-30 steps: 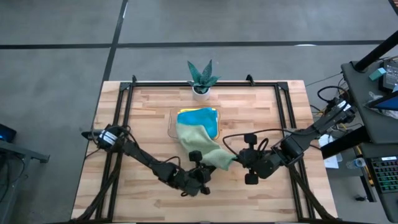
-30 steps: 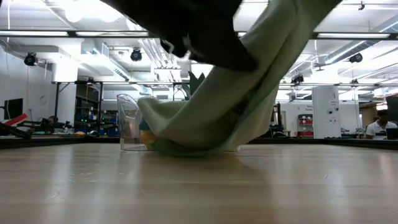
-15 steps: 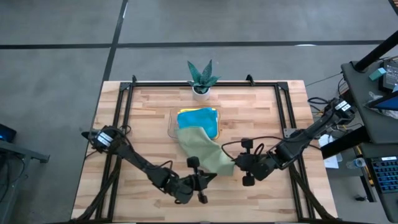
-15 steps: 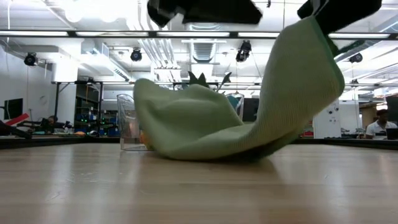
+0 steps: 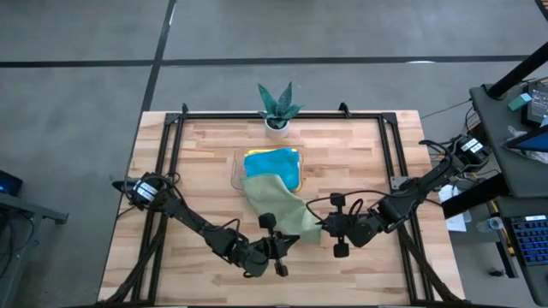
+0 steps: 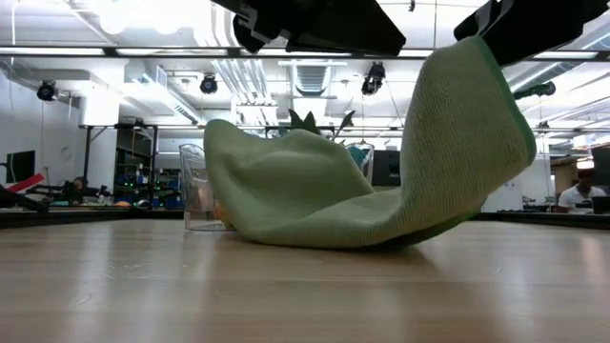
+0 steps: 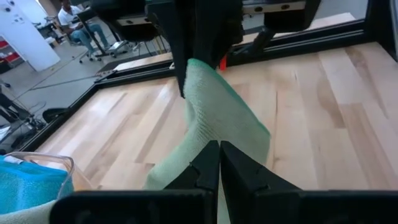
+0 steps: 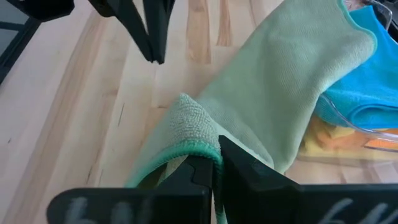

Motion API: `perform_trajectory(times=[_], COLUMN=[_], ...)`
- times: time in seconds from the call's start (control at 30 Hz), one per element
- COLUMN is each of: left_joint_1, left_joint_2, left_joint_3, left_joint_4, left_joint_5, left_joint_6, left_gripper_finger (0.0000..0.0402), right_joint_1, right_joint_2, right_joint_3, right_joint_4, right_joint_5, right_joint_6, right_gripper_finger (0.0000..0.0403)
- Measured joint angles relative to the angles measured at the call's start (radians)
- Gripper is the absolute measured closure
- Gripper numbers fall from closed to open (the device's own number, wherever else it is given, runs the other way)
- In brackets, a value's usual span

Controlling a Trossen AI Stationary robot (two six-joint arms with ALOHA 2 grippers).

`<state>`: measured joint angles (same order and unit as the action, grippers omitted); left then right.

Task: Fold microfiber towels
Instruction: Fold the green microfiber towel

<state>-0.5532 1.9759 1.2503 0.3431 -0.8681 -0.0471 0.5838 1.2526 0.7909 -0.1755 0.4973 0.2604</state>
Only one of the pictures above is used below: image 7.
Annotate light green microfiber towel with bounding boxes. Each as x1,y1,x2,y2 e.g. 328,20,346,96
0,58,271,224

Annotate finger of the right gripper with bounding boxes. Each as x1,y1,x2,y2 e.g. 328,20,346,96
194,7,245,70
172,9,195,99

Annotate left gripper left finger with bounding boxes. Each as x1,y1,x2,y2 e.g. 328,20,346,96
164,139,221,224

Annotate clear plastic bin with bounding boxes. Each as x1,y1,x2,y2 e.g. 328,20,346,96
0,151,94,215

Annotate white red machine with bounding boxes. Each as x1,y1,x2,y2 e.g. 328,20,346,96
0,39,22,68

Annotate black office chair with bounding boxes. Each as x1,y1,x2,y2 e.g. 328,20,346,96
76,7,133,63

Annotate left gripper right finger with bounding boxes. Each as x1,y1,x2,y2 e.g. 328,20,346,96
220,140,301,224

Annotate white pillar cabinet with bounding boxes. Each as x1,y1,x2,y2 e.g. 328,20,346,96
0,0,62,73

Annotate tangled floor cables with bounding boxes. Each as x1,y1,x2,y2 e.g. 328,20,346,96
0,90,47,150

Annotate person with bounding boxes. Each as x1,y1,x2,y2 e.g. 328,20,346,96
57,0,110,54

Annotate black table frame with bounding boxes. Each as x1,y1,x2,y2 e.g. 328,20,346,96
17,0,398,153

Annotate teal microfiber towel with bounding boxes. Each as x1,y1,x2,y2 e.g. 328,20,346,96
0,155,75,215

